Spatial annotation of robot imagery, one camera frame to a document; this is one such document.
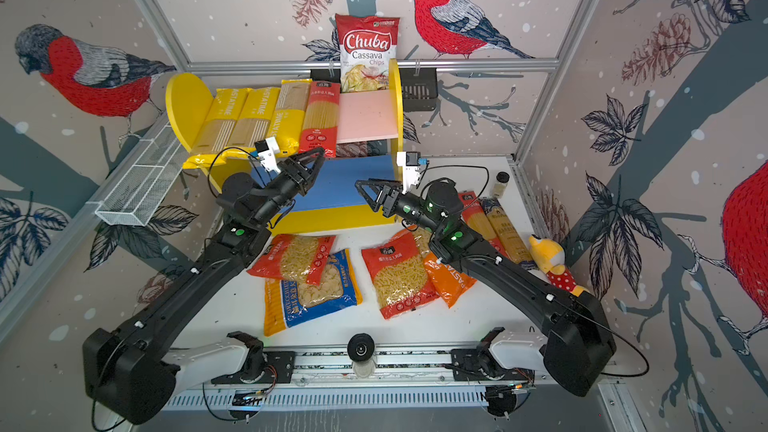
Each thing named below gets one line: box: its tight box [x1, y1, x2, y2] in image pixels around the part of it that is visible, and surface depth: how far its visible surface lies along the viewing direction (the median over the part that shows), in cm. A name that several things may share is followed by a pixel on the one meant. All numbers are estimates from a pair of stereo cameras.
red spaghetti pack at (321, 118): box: [298, 81, 341, 158], surface depth 73 cm
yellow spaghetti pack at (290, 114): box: [270, 78, 313, 158], surface depth 74 cm
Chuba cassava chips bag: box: [335, 14, 401, 93], surface depth 85 cm
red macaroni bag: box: [361, 228, 441, 320], surface depth 87 cm
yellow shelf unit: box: [166, 59, 404, 226], surface depth 72 cm
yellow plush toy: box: [528, 234, 586, 297], surface depth 87 cm
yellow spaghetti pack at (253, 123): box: [225, 87, 281, 155], surface depth 74 cm
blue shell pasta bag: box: [264, 248, 363, 337], surface depth 84 cm
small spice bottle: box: [492, 171, 510, 199], surface depth 106 cm
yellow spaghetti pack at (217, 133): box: [182, 88, 249, 166], surface depth 73 cm
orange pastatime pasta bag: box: [423, 252, 477, 309], surface depth 87 cm
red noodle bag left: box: [247, 234, 337, 286], surface depth 89 cm
